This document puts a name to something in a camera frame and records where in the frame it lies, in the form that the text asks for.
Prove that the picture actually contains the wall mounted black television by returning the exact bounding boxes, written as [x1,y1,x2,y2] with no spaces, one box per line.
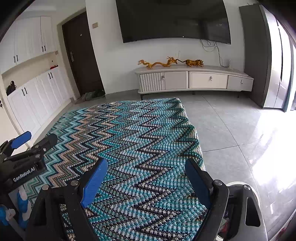
[116,0,231,44]

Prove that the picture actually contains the golden dragon figurine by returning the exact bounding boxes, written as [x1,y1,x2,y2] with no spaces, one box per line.
[137,56,178,69]

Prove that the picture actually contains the golden tiger figurine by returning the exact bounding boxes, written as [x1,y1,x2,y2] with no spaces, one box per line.
[177,59,204,67]

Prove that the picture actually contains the grey tall wardrobe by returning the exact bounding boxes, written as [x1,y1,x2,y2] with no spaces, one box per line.
[239,4,292,109]

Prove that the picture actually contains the teal zigzag blanket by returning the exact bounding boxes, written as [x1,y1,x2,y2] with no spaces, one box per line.
[24,98,207,240]

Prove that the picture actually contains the dark brown entrance door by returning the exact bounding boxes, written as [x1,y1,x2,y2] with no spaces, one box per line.
[62,12,105,100]

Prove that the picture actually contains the white wall cabinets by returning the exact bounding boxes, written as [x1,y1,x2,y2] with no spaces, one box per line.
[1,16,72,146]

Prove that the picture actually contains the white round trash bin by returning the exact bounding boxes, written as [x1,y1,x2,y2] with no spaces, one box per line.
[218,181,268,240]

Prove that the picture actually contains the white tv cabinet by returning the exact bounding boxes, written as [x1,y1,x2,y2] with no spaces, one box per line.
[135,65,254,96]

